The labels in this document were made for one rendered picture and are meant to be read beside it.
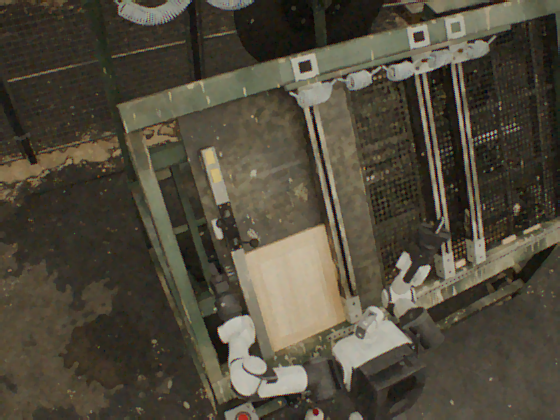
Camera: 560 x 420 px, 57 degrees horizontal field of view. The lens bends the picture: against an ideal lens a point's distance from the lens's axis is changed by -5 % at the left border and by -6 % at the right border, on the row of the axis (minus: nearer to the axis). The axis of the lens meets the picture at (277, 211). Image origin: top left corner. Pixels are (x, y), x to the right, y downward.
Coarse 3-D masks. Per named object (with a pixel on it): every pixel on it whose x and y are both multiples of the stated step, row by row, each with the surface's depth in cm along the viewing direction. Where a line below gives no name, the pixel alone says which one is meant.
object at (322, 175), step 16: (304, 112) 208; (304, 128) 214; (320, 128) 212; (320, 144) 214; (320, 160) 215; (320, 176) 217; (320, 192) 221; (336, 192) 221; (320, 208) 227; (336, 208) 223; (336, 224) 227; (336, 240) 226; (336, 256) 229; (352, 272) 233; (352, 288) 235; (352, 304) 237; (352, 320) 239
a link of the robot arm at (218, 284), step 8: (216, 280) 192; (224, 280) 194; (216, 288) 193; (224, 288) 194; (216, 296) 195; (224, 296) 193; (232, 296) 194; (216, 304) 193; (224, 304) 192; (232, 304) 192
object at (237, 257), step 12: (204, 156) 201; (204, 168) 205; (216, 192) 205; (216, 204) 208; (240, 252) 215; (240, 264) 216; (240, 276) 217; (240, 288) 222; (252, 288) 221; (252, 300) 222; (252, 312) 223; (264, 324) 227; (264, 336) 228; (264, 348) 229
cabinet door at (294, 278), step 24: (288, 240) 224; (312, 240) 228; (264, 264) 223; (288, 264) 227; (312, 264) 231; (264, 288) 225; (288, 288) 230; (312, 288) 234; (336, 288) 238; (264, 312) 228; (288, 312) 232; (312, 312) 237; (336, 312) 241; (288, 336) 235
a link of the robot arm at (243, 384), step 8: (232, 344) 182; (240, 344) 181; (232, 352) 177; (240, 352) 176; (232, 360) 174; (240, 360) 172; (232, 368) 171; (240, 368) 169; (232, 376) 171; (240, 376) 169; (248, 376) 167; (232, 384) 171; (240, 384) 169; (248, 384) 168; (256, 384) 169; (240, 392) 170; (248, 392) 169
